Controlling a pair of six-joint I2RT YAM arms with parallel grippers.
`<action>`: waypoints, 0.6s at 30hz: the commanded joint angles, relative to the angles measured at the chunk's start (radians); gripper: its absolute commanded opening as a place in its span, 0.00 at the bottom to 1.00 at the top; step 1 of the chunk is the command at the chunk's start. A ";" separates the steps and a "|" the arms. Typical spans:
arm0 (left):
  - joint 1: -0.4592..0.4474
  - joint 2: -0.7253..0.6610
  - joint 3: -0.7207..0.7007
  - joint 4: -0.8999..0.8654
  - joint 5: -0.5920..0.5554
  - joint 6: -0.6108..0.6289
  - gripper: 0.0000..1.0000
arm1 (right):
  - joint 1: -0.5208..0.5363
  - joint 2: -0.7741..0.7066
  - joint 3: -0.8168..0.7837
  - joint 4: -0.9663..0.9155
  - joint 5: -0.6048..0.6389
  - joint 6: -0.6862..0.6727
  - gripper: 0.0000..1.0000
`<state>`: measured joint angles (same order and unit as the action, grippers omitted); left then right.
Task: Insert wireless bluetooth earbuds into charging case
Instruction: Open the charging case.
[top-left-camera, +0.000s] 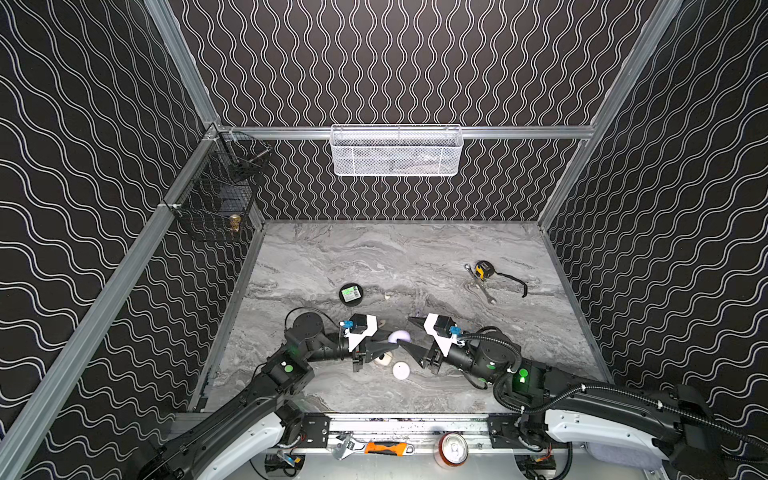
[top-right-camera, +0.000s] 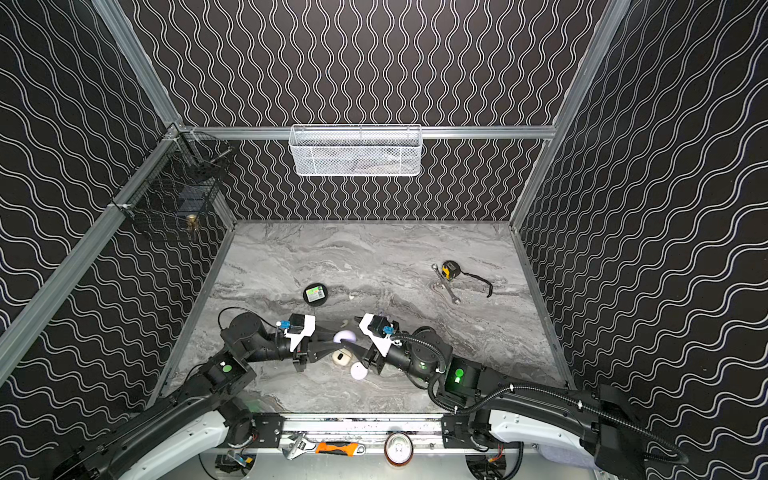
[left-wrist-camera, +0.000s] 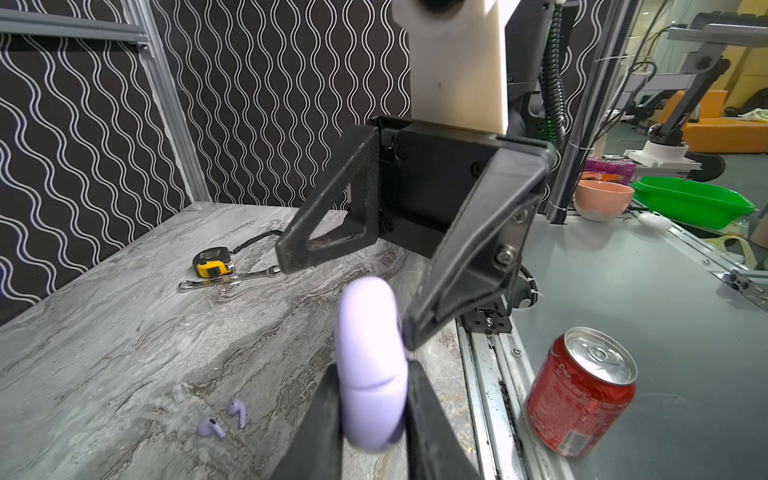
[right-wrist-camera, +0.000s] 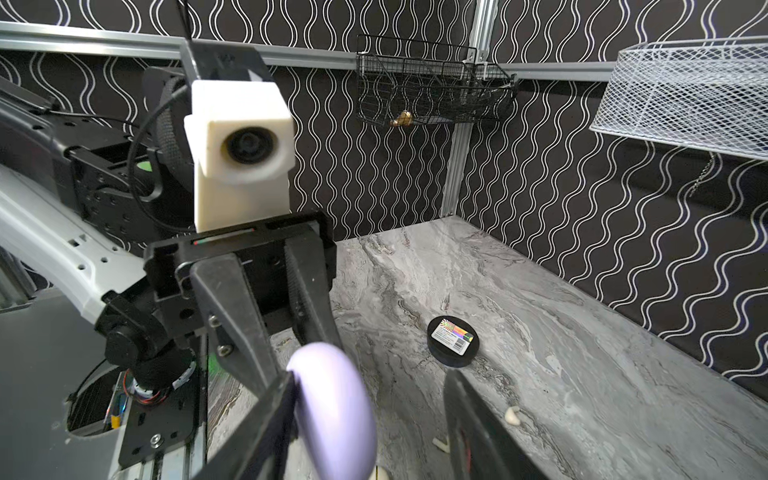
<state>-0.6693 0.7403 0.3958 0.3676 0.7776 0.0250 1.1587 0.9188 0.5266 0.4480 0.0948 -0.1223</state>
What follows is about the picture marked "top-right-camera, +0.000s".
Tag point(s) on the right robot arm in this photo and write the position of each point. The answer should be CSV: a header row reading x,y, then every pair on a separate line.
x,y
602,419

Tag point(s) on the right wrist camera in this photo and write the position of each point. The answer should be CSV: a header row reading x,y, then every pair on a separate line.
x,y
379,329

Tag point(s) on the white wire mesh basket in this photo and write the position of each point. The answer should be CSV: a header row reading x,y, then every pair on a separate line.
x,y
356,150

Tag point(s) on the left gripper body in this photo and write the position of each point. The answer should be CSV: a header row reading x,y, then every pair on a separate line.
x,y
302,354

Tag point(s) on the adjustable wrench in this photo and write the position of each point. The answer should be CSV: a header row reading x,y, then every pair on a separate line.
x,y
300,446

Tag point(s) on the grey cloth roll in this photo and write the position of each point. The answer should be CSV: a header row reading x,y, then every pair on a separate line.
x,y
574,457

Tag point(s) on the orange handled tool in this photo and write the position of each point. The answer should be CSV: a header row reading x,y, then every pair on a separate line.
x,y
349,449

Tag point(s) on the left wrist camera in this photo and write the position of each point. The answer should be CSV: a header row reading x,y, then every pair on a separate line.
x,y
296,328

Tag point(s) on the purple earbud charging case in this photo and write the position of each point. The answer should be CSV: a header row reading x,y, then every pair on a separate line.
x,y
345,336

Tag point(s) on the yellow black tape measure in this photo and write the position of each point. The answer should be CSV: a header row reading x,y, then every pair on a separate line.
x,y
450,270

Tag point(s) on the soda can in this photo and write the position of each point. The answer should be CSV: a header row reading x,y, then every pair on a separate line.
x,y
398,449

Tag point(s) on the white round earbud case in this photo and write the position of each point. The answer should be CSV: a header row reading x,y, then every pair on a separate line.
x,y
358,371

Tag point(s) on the black round digital timer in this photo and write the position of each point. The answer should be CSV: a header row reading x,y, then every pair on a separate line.
x,y
315,294

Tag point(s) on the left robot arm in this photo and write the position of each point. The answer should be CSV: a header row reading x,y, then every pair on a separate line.
x,y
206,410

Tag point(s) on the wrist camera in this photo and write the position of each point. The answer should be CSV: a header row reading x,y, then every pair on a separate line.
x,y
379,329
296,328

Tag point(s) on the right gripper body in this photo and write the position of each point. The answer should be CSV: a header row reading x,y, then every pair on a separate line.
x,y
380,363

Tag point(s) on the silver combination wrench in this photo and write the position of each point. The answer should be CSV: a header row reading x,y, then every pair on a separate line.
x,y
446,284

